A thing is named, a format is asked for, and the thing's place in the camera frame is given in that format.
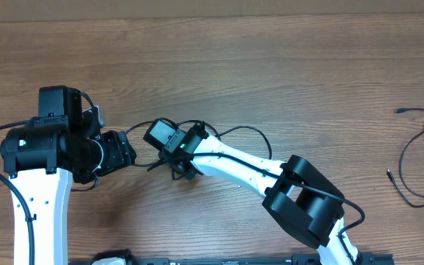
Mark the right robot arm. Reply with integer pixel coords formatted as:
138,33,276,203
144,119,361,264

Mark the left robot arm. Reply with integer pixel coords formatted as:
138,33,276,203
0,85,136,264

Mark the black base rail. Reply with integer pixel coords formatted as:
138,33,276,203
136,252,395,265

